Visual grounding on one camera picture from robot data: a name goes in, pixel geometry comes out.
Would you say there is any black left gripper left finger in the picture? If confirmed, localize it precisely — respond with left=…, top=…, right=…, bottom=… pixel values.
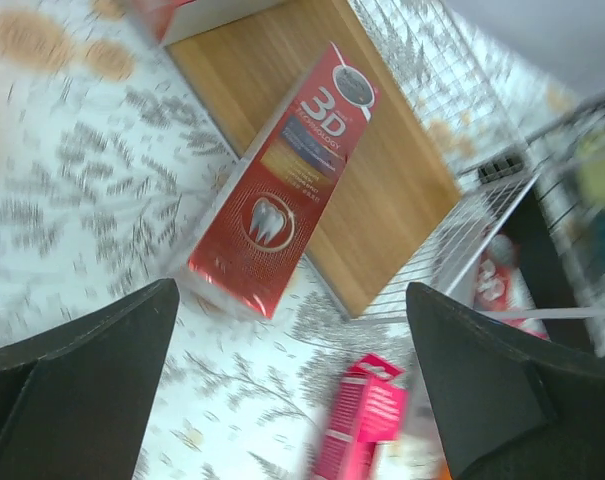
left=0, top=279, right=180, bottom=479

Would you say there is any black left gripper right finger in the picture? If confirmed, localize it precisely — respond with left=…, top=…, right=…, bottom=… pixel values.
left=406, top=282, right=605, bottom=479

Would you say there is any red 3D toothpaste box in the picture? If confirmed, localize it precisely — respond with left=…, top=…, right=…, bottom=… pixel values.
left=473, top=233, right=535, bottom=312
left=129, top=0, right=194, bottom=43

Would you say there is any pink toothpaste box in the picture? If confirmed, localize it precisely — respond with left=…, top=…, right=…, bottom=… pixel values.
left=311, top=353, right=409, bottom=480

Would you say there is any black dish rack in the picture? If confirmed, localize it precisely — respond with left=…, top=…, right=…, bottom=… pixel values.
left=477, top=98, right=605, bottom=358

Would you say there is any floral table mat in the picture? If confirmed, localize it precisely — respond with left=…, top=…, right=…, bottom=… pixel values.
left=0, top=0, right=583, bottom=480

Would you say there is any yellow-green mug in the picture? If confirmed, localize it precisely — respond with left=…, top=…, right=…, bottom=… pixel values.
left=575, top=129, right=605, bottom=209

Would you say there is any white wire wooden shelf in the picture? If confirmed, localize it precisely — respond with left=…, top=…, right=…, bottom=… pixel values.
left=161, top=0, right=605, bottom=321

